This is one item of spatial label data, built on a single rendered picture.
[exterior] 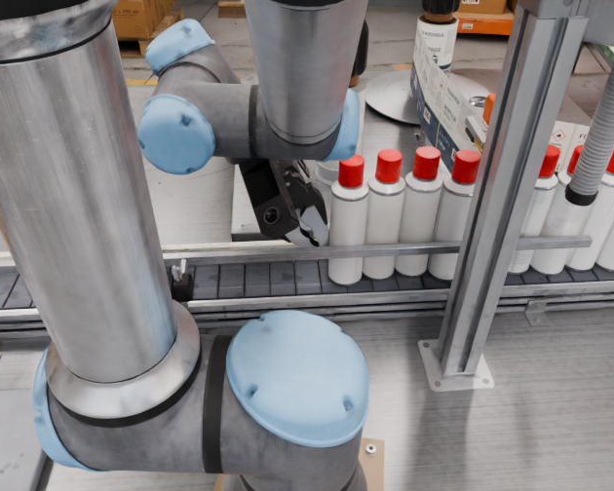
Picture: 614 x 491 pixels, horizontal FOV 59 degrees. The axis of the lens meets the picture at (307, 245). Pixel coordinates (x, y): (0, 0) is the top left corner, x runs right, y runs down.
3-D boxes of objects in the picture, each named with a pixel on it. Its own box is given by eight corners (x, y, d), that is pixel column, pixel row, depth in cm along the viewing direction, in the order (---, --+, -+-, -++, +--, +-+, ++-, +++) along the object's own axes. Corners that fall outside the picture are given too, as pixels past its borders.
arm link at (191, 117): (245, 115, 50) (255, 63, 58) (123, 110, 50) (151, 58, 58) (249, 184, 56) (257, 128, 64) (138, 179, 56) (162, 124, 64)
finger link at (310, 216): (339, 222, 84) (309, 179, 79) (343, 246, 80) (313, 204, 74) (321, 231, 85) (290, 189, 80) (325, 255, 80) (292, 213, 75)
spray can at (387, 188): (380, 254, 87) (393, 140, 74) (401, 274, 84) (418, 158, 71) (353, 266, 85) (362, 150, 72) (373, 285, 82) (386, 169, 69)
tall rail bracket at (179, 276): (206, 320, 83) (191, 235, 73) (203, 358, 78) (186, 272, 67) (185, 321, 83) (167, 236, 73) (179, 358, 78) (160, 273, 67)
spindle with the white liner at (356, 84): (357, 161, 109) (367, 5, 90) (364, 186, 102) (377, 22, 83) (313, 163, 109) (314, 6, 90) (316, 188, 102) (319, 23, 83)
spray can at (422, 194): (426, 257, 87) (446, 143, 74) (427, 280, 83) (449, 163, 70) (393, 254, 87) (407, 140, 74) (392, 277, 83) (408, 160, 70)
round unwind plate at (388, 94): (470, 72, 144) (471, 67, 143) (511, 127, 121) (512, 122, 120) (354, 75, 142) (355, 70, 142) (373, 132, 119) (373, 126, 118)
